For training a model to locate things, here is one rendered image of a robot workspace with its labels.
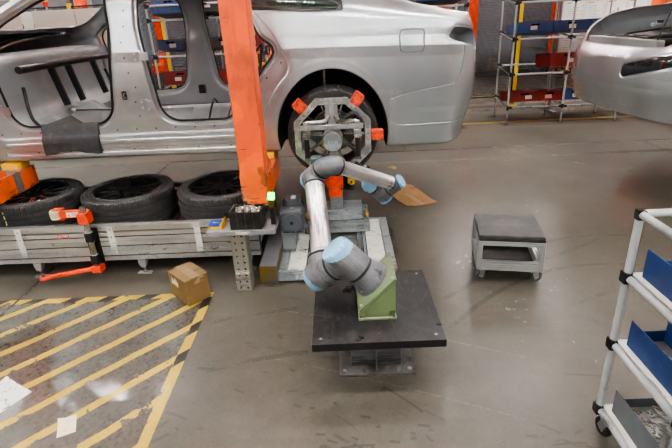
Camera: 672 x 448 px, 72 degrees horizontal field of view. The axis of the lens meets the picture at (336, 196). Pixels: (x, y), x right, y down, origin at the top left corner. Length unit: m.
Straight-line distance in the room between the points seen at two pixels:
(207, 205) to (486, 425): 2.18
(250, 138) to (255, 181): 0.28
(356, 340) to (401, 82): 1.88
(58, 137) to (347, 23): 2.25
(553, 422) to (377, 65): 2.31
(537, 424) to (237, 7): 2.53
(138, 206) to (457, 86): 2.41
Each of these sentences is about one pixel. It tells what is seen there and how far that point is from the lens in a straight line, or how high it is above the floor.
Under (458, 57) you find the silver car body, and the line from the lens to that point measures 3.40.
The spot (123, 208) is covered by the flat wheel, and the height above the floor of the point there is 0.46.
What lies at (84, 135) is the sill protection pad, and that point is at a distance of 3.86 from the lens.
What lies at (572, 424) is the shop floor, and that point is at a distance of 2.38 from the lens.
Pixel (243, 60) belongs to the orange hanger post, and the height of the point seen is 1.43.
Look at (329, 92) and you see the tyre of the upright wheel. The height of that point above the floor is 1.15.
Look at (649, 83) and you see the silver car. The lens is 4.32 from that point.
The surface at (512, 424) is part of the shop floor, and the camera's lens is 2.30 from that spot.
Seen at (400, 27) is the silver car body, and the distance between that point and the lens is 3.30.
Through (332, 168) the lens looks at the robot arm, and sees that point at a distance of 2.56.
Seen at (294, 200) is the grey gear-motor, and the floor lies 0.42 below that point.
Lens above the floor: 1.65
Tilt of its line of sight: 21 degrees down
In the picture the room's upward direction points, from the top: 3 degrees counter-clockwise
